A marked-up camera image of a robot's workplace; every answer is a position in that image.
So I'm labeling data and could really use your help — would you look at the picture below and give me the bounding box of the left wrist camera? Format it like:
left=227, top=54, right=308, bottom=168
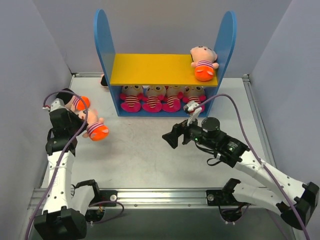
left=42, top=98, right=66, bottom=113

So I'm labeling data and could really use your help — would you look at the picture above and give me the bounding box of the white plush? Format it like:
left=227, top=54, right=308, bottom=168
left=120, top=85, right=144, bottom=113
left=182, top=86, right=207, bottom=104
left=142, top=85, right=167, bottom=113

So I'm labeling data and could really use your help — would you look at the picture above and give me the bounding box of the black-haired doll behind shelf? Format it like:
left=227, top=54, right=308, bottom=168
left=100, top=74, right=109, bottom=89

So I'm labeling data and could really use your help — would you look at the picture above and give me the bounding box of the aluminium front rail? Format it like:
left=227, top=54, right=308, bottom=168
left=27, top=187, right=251, bottom=210

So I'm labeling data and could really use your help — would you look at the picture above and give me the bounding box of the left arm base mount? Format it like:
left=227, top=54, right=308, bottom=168
left=89, top=189, right=118, bottom=207

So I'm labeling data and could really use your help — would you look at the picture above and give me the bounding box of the blue and yellow toy shelf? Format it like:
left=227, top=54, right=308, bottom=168
left=93, top=9, right=237, bottom=117

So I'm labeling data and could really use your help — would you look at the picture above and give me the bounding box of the aluminium back rail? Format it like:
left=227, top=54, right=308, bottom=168
left=72, top=72, right=104, bottom=78

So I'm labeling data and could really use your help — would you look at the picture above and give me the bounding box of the black-haired doll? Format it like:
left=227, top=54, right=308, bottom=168
left=76, top=109, right=110, bottom=141
left=56, top=88, right=91, bottom=112
left=100, top=74, right=109, bottom=89
left=190, top=45, right=219, bottom=82

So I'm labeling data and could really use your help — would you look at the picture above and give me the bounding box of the pink plush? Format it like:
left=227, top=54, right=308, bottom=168
left=162, top=85, right=185, bottom=113

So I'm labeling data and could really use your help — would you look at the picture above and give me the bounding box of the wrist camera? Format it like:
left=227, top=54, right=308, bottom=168
left=183, top=100, right=202, bottom=126
left=42, top=98, right=66, bottom=113

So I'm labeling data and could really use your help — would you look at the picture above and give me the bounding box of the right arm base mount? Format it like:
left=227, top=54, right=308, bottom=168
left=206, top=178, right=248, bottom=207

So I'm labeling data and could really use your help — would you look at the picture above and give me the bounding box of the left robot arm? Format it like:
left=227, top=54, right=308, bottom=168
left=33, top=107, right=101, bottom=240

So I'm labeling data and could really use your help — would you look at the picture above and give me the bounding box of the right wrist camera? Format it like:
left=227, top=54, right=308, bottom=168
left=183, top=100, right=202, bottom=126

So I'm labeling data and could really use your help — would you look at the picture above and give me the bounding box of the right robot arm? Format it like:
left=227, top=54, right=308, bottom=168
left=162, top=117, right=320, bottom=230

